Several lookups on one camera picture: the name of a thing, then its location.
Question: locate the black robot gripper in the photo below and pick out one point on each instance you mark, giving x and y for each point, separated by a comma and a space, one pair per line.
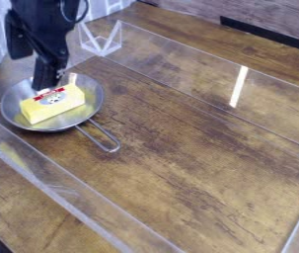
37, 26

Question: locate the yellow butter block toy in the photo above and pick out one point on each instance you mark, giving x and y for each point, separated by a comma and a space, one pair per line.
53, 103

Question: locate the silver metal frying pan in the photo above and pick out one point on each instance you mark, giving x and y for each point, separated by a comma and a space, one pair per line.
72, 118

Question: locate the black bar on table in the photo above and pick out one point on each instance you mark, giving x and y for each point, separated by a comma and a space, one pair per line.
261, 32

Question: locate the clear acrylic tray wall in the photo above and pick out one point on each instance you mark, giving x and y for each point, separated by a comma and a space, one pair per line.
185, 167

